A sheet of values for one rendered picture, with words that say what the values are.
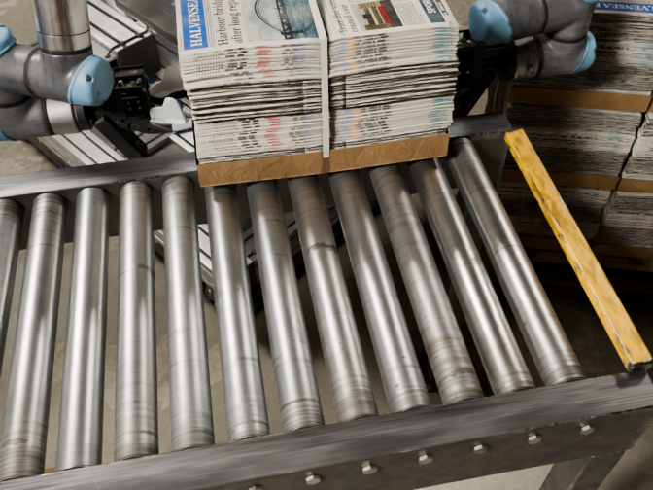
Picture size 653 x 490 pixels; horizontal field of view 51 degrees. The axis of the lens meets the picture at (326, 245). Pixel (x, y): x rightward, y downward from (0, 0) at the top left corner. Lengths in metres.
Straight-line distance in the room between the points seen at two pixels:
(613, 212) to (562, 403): 1.01
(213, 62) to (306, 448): 0.49
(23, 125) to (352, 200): 0.55
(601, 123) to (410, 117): 0.68
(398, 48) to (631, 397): 0.52
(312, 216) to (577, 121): 0.77
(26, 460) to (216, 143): 0.47
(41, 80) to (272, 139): 0.36
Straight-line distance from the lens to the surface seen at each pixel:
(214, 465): 0.80
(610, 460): 1.02
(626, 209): 1.81
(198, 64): 0.92
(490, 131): 1.16
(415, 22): 0.96
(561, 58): 1.32
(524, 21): 1.22
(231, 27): 0.95
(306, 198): 1.03
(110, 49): 1.51
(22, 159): 2.51
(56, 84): 1.11
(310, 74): 0.94
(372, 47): 0.94
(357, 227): 0.99
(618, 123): 1.62
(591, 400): 0.88
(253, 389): 0.84
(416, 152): 1.06
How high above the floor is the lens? 1.53
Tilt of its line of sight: 49 degrees down
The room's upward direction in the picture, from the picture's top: 1 degrees counter-clockwise
